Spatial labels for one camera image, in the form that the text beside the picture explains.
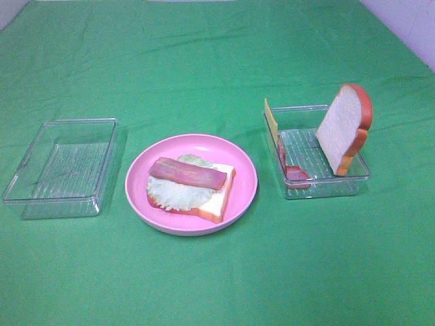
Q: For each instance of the bacon strip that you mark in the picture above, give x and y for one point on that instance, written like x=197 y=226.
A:
x=292 y=173
x=187 y=174

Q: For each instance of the right clear plastic container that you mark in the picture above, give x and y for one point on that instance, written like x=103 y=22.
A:
x=296 y=128

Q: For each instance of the green lettuce leaf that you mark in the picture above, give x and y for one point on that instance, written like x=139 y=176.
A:
x=183 y=184

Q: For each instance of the green tablecloth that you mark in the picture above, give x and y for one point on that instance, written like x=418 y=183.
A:
x=166 y=68

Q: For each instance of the clear plastic container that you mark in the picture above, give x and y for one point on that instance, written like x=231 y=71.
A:
x=65 y=171
x=296 y=128

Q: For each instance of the pink plate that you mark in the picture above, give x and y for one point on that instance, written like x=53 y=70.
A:
x=209 y=147

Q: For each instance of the left clear plastic container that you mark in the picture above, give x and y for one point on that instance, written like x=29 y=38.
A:
x=65 y=171

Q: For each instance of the toast bread slice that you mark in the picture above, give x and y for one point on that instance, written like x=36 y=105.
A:
x=217 y=197
x=344 y=128

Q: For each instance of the yellow cheese slice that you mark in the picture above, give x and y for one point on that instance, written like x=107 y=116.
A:
x=272 y=123

